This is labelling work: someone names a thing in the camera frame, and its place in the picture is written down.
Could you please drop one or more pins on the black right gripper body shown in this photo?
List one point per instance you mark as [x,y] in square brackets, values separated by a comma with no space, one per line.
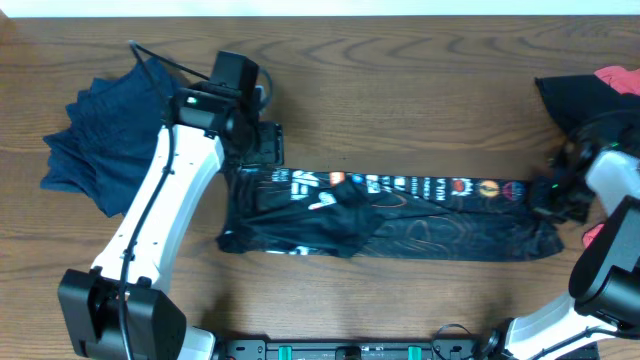
[569,199]

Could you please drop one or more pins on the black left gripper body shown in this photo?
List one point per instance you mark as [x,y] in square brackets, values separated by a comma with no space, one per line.
[262,147]

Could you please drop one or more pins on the black orange patterned jersey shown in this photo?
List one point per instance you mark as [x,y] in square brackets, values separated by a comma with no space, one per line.
[342,214]

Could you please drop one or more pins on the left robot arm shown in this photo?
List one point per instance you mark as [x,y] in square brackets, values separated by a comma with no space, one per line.
[120,308]

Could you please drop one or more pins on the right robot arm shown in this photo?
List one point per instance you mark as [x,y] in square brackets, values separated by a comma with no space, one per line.
[602,301]

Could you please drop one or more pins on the plain black shirt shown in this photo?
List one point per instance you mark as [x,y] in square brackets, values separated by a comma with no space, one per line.
[591,113]

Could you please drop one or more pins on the red cloth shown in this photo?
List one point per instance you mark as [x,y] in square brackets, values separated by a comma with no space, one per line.
[620,80]

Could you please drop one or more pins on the folded navy blue shirt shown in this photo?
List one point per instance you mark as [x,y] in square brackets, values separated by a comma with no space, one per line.
[108,148]

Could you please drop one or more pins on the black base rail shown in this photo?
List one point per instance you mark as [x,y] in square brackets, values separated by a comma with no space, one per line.
[442,347]

